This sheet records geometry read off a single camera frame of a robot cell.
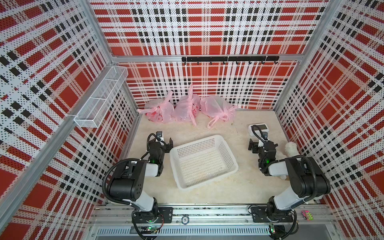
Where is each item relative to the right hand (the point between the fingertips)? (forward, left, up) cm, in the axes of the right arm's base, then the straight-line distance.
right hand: (259, 139), depth 95 cm
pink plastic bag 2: (+25, +48, +4) cm, 54 cm away
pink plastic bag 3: (+25, +26, +4) cm, 36 cm away
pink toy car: (-42, -14, -4) cm, 44 cm away
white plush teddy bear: (-9, -16, +1) cm, 18 cm away
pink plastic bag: (+23, +68, +3) cm, 72 cm away
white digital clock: (+12, -7, -4) cm, 14 cm away
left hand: (0, +61, +2) cm, 61 cm away
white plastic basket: (-12, +37, -7) cm, 40 cm away
